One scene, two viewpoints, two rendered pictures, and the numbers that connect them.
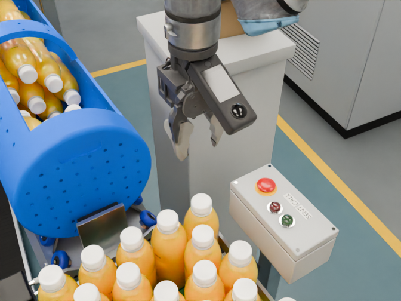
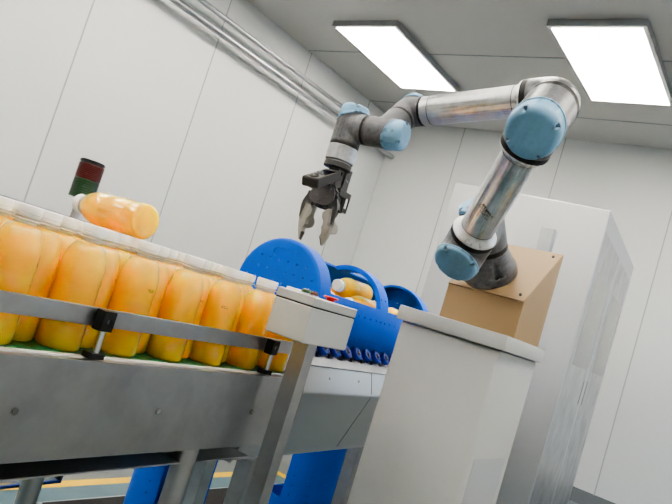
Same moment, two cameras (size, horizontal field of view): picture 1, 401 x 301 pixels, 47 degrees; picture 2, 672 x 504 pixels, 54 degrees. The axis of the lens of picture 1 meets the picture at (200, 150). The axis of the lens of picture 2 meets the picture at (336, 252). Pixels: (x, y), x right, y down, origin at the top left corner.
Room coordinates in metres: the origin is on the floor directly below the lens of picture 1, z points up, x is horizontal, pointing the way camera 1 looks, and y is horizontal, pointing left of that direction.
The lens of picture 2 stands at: (-0.15, -1.49, 1.10)
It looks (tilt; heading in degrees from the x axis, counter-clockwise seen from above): 4 degrees up; 62
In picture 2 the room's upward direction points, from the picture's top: 17 degrees clockwise
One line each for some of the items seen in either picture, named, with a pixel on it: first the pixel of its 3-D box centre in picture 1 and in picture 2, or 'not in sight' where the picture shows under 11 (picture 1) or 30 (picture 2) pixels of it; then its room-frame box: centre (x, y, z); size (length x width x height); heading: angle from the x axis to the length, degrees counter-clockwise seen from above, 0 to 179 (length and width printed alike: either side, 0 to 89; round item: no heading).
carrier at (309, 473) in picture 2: not in sight; (324, 416); (1.43, 1.16, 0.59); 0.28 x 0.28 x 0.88
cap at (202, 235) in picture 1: (203, 236); not in sight; (0.48, 0.00, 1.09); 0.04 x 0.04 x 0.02
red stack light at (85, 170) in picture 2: not in sight; (89, 172); (0.05, 0.30, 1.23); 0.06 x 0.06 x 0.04
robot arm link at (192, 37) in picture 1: (191, 26); (339, 156); (0.57, 0.01, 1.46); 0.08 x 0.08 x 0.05
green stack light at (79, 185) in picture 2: not in sight; (83, 189); (0.05, 0.30, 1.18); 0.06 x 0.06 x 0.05
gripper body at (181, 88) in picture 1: (190, 72); (332, 187); (0.57, 0.01, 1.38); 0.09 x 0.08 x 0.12; 32
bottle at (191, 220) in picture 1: (201, 235); (281, 331); (0.55, 0.00, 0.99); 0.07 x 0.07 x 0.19
